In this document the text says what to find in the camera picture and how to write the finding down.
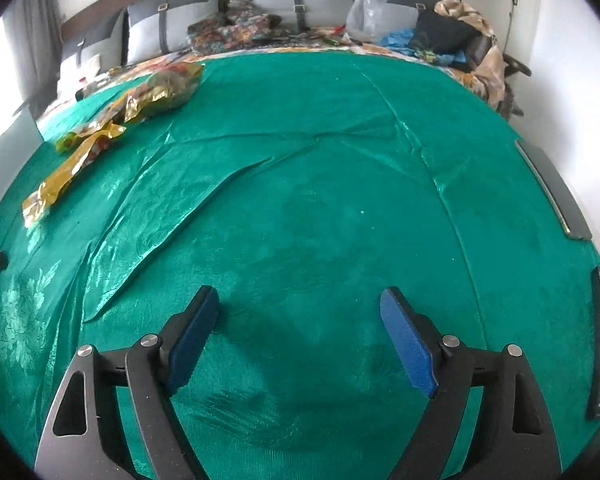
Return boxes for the grey pillow middle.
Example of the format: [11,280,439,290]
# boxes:
[126,0,220,64]

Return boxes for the yellow snack bag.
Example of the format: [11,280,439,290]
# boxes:
[22,122,126,229]

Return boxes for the clear plastic bag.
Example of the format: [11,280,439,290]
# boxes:
[345,0,422,44]

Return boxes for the green velvet cloth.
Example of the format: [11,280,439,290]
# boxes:
[0,52,600,479]

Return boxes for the yellow red chip bag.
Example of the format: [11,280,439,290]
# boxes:
[124,62,204,124]

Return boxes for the green snack packet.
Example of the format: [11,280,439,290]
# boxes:
[54,124,104,154]

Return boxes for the black bag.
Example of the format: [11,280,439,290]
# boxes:
[408,11,481,54]

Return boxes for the white storage box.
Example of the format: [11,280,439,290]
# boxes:
[0,107,43,203]

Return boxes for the grey pillow left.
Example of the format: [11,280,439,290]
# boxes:
[59,9,125,86]

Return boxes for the floral bedsheet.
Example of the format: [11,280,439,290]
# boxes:
[36,24,506,126]

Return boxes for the floral patterned blanket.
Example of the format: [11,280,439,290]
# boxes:
[187,10,282,55]

